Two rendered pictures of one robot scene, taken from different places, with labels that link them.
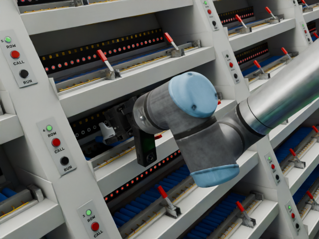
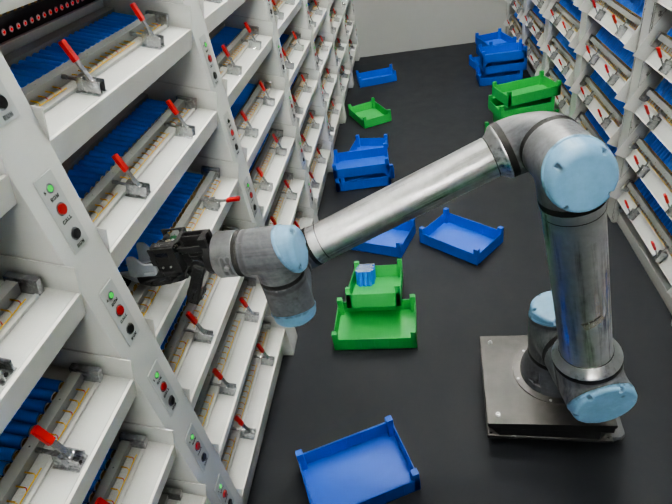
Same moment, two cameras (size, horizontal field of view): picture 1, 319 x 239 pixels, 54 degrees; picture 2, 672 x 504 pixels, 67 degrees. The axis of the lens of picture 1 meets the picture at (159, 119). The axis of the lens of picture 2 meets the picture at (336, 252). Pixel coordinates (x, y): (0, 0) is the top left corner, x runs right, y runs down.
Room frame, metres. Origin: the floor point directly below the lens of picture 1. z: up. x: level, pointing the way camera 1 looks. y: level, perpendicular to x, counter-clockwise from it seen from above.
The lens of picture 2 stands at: (-0.08, 0.32, 1.38)
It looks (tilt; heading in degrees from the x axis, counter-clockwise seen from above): 36 degrees down; 323
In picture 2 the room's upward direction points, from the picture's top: 11 degrees counter-clockwise
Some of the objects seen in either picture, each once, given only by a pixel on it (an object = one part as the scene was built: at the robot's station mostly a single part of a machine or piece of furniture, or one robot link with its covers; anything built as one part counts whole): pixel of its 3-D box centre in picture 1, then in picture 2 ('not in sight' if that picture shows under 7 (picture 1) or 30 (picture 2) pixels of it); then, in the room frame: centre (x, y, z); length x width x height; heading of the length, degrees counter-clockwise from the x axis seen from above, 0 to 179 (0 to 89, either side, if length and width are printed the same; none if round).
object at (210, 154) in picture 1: (209, 151); (289, 291); (0.61, -0.06, 0.73); 0.12 x 0.09 x 0.12; 140
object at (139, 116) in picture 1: (153, 113); (227, 255); (0.68, 0.01, 0.84); 0.10 x 0.05 x 0.09; 130
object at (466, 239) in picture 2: not in sight; (460, 234); (1.01, -1.18, 0.04); 0.30 x 0.20 x 0.08; 1
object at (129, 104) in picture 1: (133, 118); (187, 254); (0.74, 0.06, 0.84); 0.12 x 0.08 x 0.09; 40
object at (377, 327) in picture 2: not in sight; (375, 321); (0.94, -0.56, 0.04); 0.30 x 0.20 x 0.08; 40
